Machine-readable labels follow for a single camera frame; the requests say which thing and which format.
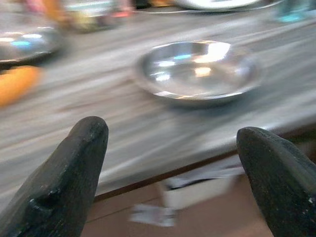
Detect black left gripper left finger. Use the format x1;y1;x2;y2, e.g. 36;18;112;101
0;116;110;237

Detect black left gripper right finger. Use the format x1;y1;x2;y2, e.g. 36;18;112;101
236;126;316;237

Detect small steel bowl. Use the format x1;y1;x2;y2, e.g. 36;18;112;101
135;40;263;107

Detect white box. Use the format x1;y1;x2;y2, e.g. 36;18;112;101
159;167;245;211

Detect white paper label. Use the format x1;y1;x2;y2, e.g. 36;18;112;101
130;203;177;228

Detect steel tongs orange tips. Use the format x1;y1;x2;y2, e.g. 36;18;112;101
0;65;44;107

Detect large steel bowl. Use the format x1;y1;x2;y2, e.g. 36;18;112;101
0;26;63;64

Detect glass container grey lid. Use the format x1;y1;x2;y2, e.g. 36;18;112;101
65;0;124;32

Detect orange squeeze bottle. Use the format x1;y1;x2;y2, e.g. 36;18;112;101
40;0;75;28

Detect clear water bottle teal cap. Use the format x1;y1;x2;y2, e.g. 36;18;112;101
273;0;316;23

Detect clear bottle pink cap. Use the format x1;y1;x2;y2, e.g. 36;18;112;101
111;0;136;17

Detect white kitchen machine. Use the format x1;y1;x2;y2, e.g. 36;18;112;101
172;0;284;12

